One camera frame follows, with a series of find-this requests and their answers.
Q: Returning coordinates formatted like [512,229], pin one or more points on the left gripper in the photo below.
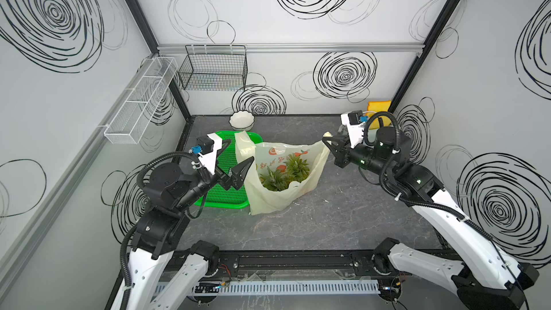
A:
[236,179]

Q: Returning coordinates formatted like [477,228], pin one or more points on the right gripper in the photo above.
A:
[340,151]

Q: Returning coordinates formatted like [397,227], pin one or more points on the yellow plastic bag with oranges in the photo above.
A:
[273,156]

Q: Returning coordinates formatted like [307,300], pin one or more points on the pineapple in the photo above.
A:
[275,181]
[297,169]

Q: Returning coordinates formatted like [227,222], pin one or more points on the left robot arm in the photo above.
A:
[173,182]

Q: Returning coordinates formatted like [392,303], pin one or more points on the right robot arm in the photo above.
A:
[483,276]

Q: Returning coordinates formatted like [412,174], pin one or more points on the mint green toaster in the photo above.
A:
[366,126]

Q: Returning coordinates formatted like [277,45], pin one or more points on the white scalloped bowl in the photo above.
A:
[242,121]

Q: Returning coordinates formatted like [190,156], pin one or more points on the toast slice rear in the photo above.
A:
[375,107]

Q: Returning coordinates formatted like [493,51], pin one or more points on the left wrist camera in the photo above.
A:
[207,149]

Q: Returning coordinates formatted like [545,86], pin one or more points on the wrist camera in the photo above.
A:
[354,122]
[207,149]

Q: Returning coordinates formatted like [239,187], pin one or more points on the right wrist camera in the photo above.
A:
[354,122]

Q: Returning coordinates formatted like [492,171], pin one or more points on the black wire basket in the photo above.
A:
[212,67]

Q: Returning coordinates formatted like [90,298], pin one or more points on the white mesh wall shelf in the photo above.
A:
[146,93]

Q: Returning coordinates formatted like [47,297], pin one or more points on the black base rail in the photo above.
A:
[238,264]

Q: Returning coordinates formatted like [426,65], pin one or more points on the white slotted cable duct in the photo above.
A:
[285,288]

